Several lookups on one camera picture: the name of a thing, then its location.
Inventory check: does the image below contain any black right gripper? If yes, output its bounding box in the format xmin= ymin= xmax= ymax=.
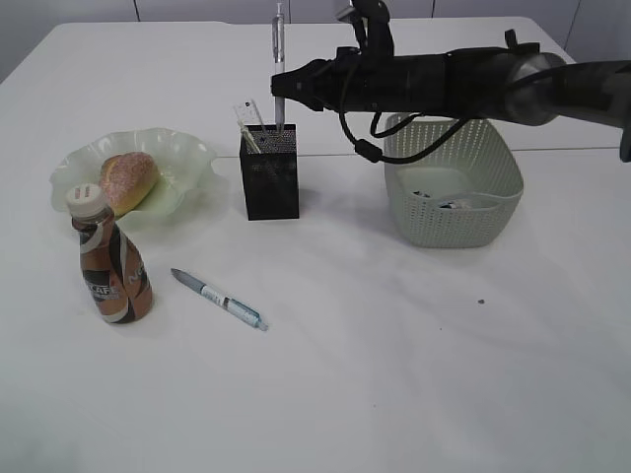
xmin=270 ymin=47 xmax=518 ymax=118

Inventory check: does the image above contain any white grey ballpoint pen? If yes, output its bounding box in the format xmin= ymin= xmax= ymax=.
xmin=272 ymin=2 xmax=285 ymax=134

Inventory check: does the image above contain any clear plastic ruler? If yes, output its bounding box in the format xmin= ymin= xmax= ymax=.
xmin=233 ymin=99 xmax=269 ymax=143

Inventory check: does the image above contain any white cream ballpoint pen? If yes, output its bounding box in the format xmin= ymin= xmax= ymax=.
xmin=240 ymin=123 xmax=261 ymax=154

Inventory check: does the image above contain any small paper ball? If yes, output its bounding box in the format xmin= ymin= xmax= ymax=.
xmin=408 ymin=189 xmax=433 ymax=199

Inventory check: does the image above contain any large paper ball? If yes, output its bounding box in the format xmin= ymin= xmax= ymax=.
xmin=438 ymin=196 xmax=481 ymax=210

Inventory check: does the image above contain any sugared bread bun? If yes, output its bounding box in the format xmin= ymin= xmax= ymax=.
xmin=99 ymin=152 xmax=160 ymax=217

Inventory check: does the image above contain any brown Nescafe coffee bottle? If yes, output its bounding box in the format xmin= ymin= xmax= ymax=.
xmin=66 ymin=183 xmax=153 ymax=324

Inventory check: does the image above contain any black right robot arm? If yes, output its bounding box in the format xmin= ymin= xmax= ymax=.
xmin=271 ymin=43 xmax=630 ymax=165

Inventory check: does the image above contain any black mesh pen holder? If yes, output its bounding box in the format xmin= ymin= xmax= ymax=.
xmin=240 ymin=124 xmax=300 ymax=221

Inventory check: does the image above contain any green wavy glass plate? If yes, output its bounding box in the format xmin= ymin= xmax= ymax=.
xmin=49 ymin=128 xmax=217 ymax=232

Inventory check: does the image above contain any pale green plastic basket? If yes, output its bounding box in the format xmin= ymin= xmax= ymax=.
xmin=384 ymin=119 xmax=524 ymax=248

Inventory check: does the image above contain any grey blue ballpoint pen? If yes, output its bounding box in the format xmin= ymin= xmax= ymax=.
xmin=171 ymin=268 xmax=269 ymax=331

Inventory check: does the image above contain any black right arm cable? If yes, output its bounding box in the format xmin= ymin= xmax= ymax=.
xmin=337 ymin=58 xmax=474 ymax=165

